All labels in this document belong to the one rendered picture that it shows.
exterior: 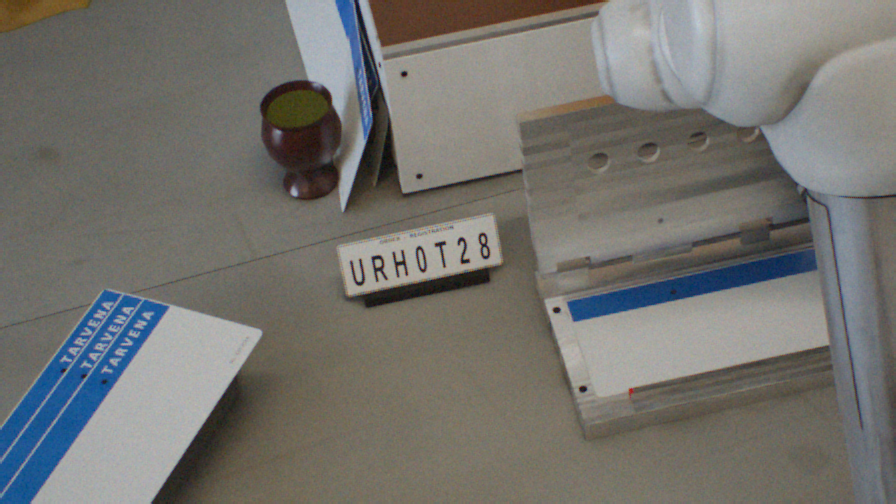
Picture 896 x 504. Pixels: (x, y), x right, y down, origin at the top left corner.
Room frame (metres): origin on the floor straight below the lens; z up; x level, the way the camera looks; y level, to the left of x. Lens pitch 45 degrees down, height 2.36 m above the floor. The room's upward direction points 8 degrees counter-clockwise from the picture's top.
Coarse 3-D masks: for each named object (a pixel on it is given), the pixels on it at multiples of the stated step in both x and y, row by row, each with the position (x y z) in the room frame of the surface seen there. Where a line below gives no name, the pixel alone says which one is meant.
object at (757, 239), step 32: (768, 224) 1.40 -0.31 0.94; (800, 224) 1.40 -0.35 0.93; (672, 256) 1.39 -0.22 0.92; (704, 256) 1.38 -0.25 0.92; (736, 256) 1.37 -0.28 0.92; (768, 256) 1.37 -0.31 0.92; (544, 288) 1.37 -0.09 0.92; (576, 288) 1.36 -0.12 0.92; (608, 288) 1.35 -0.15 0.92; (576, 352) 1.28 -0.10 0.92; (576, 384) 1.24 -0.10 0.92; (704, 384) 1.22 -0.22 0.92; (736, 384) 1.21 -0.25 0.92; (768, 384) 1.21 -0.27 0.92; (800, 384) 1.21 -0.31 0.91; (832, 384) 1.21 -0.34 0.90; (608, 416) 1.19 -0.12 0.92; (640, 416) 1.19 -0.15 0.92; (672, 416) 1.20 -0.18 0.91
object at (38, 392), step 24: (96, 312) 1.34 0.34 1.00; (72, 336) 1.31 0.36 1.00; (72, 360) 1.28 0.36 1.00; (48, 384) 1.26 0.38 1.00; (24, 408) 1.23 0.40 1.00; (216, 408) 1.27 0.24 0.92; (0, 432) 1.21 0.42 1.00; (0, 456) 1.18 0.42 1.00; (192, 456) 1.23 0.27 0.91; (168, 480) 1.19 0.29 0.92
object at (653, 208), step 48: (528, 144) 1.40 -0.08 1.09; (576, 144) 1.41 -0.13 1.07; (624, 144) 1.41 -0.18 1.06; (672, 144) 1.41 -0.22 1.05; (720, 144) 1.42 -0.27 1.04; (768, 144) 1.42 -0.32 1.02; (528, 192) 1.39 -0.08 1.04; (576, 192) 1.40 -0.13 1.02; (624, 192) 1.40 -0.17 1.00; (672, 192) 1.40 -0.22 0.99; (720, 192) 1.40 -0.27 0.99; (768, 192) 1.40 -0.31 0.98; (576, 240) 1.38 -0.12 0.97; (624, 240) 1.38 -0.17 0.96; (672, 240) 1.38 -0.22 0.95
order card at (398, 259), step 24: (480, 216) 1.44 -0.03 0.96; (384, 240) 1.43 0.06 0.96; (408, 240) 1.43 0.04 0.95; (432, 240) 1.43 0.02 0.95; (456, 240) 1.43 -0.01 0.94; (480, 240) 1.43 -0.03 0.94; (360, 264) 1.42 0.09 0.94; (384, 264) 1.42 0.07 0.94; (408, 264) 1.42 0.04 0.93; (432, 264) 1.42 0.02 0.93; (456, 264) 1.42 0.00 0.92; (480, 264) 1.42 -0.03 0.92; (360, 288) 1.40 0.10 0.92; (384, 288) 1.40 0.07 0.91
